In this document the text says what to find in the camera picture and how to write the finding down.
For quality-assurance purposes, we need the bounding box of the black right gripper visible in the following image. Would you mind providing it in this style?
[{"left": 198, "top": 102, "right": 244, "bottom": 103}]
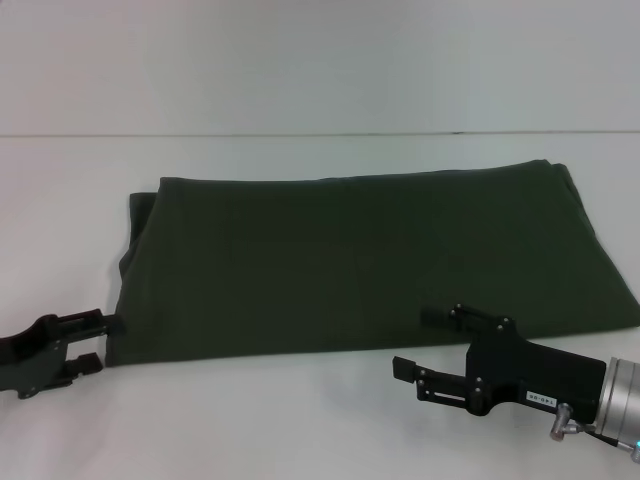
[{"left": 392, "top": 302, "right": 608, "bottom": 422}]

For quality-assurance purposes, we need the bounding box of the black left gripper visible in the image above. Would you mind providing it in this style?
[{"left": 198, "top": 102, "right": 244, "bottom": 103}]
[{"left": 0, "top": 309, "right": 124, "bottom": 400}]

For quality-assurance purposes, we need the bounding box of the dark green shirt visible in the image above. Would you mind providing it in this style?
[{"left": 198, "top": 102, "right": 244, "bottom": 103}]
[{"left": 106, "top": 159, "right": 640, "bottom": 370}]

